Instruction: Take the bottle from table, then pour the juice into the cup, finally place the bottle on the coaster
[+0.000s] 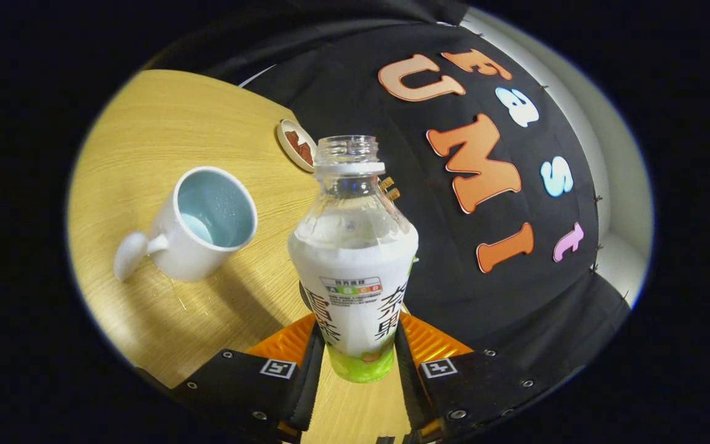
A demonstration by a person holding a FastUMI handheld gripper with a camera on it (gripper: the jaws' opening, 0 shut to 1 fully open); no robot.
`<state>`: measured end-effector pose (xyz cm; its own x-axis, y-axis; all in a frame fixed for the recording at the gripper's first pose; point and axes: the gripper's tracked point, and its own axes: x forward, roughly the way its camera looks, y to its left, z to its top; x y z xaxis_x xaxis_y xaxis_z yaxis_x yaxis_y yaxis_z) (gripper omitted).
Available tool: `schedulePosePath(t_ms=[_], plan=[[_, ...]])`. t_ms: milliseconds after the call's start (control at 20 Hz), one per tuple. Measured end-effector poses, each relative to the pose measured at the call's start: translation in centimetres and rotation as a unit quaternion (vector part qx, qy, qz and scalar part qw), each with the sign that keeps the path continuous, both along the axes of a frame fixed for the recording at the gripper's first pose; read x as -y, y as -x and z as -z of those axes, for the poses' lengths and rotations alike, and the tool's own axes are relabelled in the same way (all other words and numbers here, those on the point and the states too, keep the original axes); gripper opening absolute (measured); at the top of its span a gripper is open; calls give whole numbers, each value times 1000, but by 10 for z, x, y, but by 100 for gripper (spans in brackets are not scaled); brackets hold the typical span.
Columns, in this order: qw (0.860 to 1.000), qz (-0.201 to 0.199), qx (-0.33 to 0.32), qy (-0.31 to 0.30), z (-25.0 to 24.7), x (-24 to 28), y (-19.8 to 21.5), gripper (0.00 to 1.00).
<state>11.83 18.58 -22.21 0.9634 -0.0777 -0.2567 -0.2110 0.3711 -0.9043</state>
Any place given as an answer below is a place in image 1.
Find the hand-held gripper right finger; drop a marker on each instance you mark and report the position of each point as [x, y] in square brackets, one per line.
[407, 376]

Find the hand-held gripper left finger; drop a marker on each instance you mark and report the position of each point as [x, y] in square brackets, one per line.
[313, 370]

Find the clear juice bottle white label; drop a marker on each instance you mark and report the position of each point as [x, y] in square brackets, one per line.
[355, 277]

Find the white ceramic cup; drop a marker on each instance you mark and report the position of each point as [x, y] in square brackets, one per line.
[182, 253]

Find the red food piece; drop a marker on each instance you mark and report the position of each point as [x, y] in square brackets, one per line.
[293, 140]
[306, 155]

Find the white round plate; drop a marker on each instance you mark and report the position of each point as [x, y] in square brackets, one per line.
[284, 139]

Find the wooden table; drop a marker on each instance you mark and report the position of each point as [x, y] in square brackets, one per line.
[164, 123]

